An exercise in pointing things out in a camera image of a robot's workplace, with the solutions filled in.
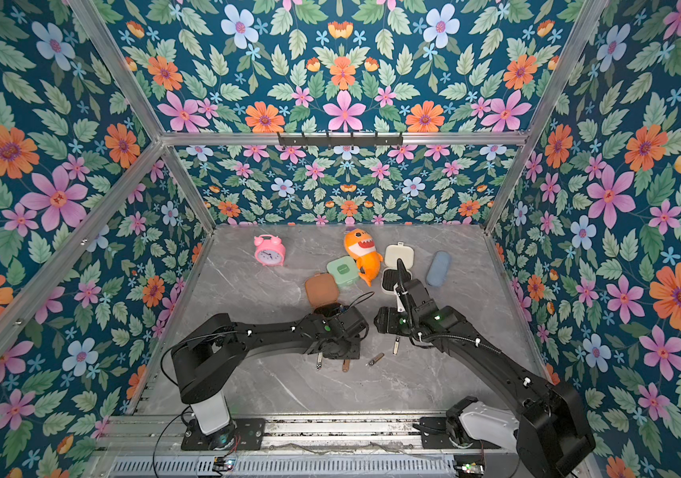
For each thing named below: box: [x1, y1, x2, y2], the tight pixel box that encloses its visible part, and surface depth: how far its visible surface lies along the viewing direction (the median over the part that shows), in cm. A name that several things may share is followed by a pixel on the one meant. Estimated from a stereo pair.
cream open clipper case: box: [380, 241, 415, 294], surface depth 110 cm
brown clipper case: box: [304, 272, 340, 309], surface depth 102 cm
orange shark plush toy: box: [343, 228, 384, 287], surface depth 106 cm
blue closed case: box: [426, 249, 452, 288], surface depth 110 cm
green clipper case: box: [326, 255, 361, 286], surface depth 106 cm
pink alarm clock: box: [252, 234, 286, 268], surface depth 105 cm
